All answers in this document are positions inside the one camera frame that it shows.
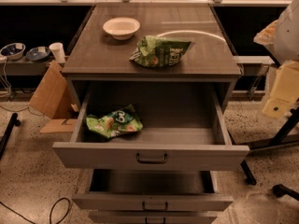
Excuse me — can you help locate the green rice chip bag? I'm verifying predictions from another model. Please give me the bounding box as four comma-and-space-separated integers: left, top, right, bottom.
86, 105, 143, 139

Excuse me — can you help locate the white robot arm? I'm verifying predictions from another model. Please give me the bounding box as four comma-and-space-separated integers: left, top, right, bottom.
253, 0, 299, 64

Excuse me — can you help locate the grey open top drawer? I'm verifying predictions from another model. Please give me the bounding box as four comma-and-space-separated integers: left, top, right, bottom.
53, 81, 249, 171

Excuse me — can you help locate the grey open drawer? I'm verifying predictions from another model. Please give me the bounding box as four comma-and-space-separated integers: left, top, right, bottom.
53, 81, 249, 171
73, 169, 233, 212

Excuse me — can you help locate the green chip bag on counter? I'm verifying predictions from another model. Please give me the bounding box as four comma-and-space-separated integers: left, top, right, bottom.
129, 35, 192, 68

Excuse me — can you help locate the grey drawer cabinet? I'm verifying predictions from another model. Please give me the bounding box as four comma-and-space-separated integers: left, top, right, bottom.
63, 2, 241, 105

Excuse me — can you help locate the grey open middle drawer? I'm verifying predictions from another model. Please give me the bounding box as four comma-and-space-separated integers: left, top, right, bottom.
73, 169, 233, 212

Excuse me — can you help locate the grey bottom drawer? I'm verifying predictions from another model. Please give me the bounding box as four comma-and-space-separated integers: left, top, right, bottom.
89, 211, 217, 224

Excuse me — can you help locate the white bowl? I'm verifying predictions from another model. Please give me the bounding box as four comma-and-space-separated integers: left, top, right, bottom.
103, 17, 140, 40

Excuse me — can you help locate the brown cardboard box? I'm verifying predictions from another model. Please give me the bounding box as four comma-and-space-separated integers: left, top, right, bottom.
29, 61, 78, 133

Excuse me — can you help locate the white paper cup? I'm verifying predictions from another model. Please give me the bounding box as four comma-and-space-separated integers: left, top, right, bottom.
50, 42, 65, 63

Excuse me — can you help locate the blue bowl right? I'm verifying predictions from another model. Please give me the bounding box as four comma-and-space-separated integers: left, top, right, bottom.
26, 47, 50, 63

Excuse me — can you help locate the blue bowl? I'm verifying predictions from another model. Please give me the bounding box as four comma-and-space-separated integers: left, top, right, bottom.
0, 43, 25, 61
26, 47, 50, 63

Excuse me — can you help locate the grey side shelf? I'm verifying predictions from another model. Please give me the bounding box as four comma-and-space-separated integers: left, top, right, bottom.
0, 56, 54, 77

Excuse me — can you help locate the black table base right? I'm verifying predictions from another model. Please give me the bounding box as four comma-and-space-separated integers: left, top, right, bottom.
248, 107, 299, 201

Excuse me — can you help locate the black stand leg left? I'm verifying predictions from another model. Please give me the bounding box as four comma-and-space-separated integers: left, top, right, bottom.
0, 113, 21, 159

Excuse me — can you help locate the blue bowl left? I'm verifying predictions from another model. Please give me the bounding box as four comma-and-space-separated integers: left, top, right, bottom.
0, 43, 25, 61

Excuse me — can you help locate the black floor cable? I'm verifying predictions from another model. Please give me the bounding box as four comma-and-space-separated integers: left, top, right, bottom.
0, 197, 73, 224

